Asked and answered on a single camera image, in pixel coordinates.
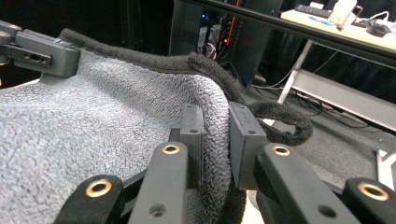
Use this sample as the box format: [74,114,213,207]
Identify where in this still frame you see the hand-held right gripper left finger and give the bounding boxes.
[168,104,205,189]

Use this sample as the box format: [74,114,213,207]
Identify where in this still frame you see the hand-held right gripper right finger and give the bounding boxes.
[228,101,269,191]

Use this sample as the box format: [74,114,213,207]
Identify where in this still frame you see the grey towel with dark trim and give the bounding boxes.
[0,27,314,224]

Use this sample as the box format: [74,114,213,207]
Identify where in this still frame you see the black computer tower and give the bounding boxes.
[168,0,283,90]

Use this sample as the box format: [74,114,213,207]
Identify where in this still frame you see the white metal stand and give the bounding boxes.
[375,148,396,191]

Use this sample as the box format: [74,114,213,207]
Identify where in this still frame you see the blue pen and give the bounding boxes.
[307,15,334,27]

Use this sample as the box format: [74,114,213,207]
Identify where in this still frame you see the black keyboard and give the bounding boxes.
[293,3,332,20]

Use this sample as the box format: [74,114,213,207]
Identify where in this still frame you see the translucent plastic cup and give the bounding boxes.
[329,0,364,31]

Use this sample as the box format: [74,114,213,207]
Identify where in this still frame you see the small black device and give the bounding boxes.
[364,23,390,38]

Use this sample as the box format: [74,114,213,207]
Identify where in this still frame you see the black floor cables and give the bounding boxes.
[251,49,387,133]

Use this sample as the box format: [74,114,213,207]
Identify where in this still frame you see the desk with white metal frame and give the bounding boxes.
[183,0,396,133]

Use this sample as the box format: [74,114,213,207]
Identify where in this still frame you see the white cable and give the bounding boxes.
[368,10,392,23]

